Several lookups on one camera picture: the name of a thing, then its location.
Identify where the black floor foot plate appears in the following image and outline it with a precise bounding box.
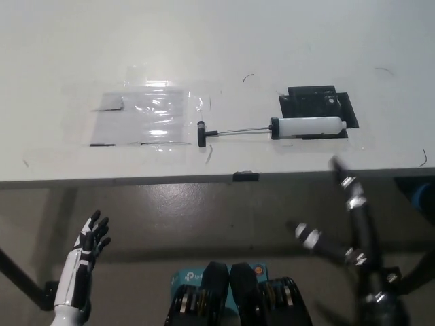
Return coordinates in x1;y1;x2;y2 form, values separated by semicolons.
42;280;64;312
382;266;414;296

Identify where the black table edge clip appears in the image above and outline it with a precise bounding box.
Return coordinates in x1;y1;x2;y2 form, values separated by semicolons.
232;171;261;182

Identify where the black table leg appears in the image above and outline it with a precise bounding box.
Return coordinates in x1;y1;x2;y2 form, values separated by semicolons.
0;247;46;306

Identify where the clear plastic film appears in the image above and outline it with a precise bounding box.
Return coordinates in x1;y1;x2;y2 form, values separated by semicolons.
63;64;225;160

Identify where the teal router box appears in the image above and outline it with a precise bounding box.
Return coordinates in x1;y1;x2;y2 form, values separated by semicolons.
169;263;269;310

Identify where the blue object under table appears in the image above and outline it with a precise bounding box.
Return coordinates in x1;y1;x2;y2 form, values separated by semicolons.
394;178;435;211

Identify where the white air pump black handle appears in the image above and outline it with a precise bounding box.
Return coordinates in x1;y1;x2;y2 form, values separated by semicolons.
197;116;347;147

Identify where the clear plastic sheet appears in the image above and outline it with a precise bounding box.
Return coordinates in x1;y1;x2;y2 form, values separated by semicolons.
88;90;191;147

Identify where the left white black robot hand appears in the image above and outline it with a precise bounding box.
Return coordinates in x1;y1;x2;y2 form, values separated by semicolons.
54;209;112;308

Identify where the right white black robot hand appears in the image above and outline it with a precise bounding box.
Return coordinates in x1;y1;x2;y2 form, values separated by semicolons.
294;156;408;300

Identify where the black tape square patch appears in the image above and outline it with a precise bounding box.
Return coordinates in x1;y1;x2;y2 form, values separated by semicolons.
278;85;360;140

